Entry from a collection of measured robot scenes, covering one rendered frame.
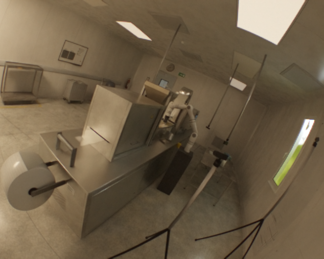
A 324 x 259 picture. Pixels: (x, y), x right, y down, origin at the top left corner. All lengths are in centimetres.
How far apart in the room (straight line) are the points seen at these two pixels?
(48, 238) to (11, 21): 428
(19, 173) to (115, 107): 85
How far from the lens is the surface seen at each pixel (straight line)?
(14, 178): 103
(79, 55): 531
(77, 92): 500
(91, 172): 116
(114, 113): 123
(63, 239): 170
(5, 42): 451
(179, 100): 285
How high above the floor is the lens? 155
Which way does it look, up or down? 15 degrees down
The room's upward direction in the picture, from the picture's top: 25 degrees clockwise
